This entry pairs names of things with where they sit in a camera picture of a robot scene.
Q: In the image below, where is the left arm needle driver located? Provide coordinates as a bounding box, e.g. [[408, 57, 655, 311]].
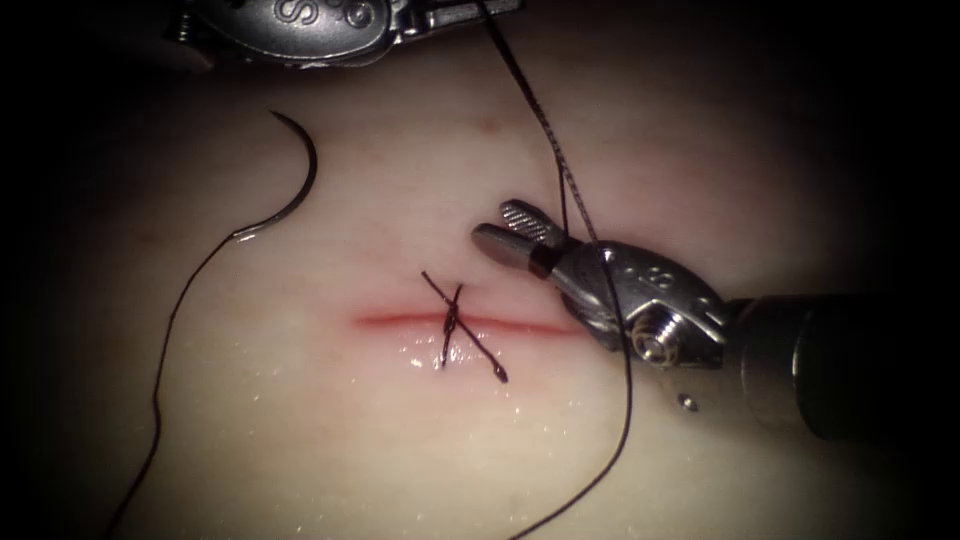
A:
[[167, 0, 400, 70]]

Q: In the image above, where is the right arm needle driver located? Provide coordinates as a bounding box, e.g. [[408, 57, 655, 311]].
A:
[[549, 239, 733, 373]]

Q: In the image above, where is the right arm needle driver jaw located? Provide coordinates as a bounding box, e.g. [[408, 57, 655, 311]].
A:
[[497, 197, 569, 251], [470, 222, 562, 281]]

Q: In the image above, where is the left arm needle driver jaw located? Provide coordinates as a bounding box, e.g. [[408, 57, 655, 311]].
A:
[[391, 0, 481, 12], [393, 7, 526, 39]]

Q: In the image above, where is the black thread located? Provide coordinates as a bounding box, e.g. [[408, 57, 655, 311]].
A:
[[101, 0, 635, 540]]

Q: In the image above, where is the black stitching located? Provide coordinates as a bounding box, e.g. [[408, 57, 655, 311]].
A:
[[419, 269, 511, 386]]

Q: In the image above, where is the curved steel needle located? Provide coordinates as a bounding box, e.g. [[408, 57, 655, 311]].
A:
[[230, 110, 321, 244]]

